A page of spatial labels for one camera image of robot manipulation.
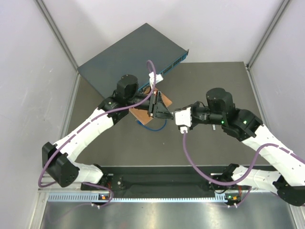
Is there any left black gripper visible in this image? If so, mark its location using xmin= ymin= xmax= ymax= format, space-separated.
xmin=126 ymin=90 xmax=174 ymax=120

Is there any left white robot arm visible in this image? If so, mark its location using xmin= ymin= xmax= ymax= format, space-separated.
xmin=41 ymin=72 xmax=174 ymax=189

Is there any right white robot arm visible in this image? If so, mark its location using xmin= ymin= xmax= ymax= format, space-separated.
xmin=189 ymin=88 xmax=305 ymax=207

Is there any wooden board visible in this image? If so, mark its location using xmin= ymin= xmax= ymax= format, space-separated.
xmin=129 ymin=89 xmax=172 ymax=125

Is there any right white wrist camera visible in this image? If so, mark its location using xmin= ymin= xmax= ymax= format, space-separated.
xmin=173 ymin=107 xmax=192 ymax=134

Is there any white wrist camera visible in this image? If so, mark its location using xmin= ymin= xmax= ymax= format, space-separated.
xmin=149 ymin=72 xmax=163 ymax=88
xmin=173 ymin=107 xmax=192 ymax=134

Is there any blue ethernet cable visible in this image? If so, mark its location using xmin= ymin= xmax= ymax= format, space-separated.
xmin=135 ymin=118 xmax=167 ymax=132

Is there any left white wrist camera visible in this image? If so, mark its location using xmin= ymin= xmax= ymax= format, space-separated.
xmin=149 ymin=72 xmax=163 ymax=88

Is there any dark blue network switch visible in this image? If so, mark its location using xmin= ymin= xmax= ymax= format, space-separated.
xmin=78 ymin=23 xmax=188 ymax=97

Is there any aluminium frame rail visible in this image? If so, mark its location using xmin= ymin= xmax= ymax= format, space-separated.
xmin=39 ymin=182 xmax=81 ymax=191

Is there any grey slotted cable duct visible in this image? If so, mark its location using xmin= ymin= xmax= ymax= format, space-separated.
xmin=47 ymin=192 xmax=229 ymax=203

